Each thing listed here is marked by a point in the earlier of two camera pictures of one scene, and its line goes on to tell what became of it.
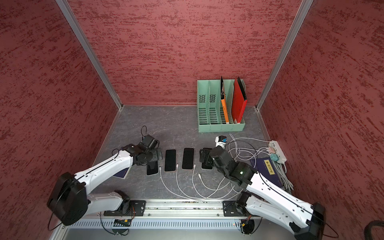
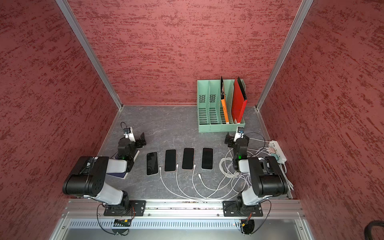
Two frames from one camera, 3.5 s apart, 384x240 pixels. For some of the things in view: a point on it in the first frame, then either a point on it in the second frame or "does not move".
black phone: (152, 168) does not move
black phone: (188, 158) does not move
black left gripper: (155, 156) -> (138, 141)
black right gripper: (202, 156) -> (230, 139)
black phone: (170, 160) does not move
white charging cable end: (199, 176) does not move
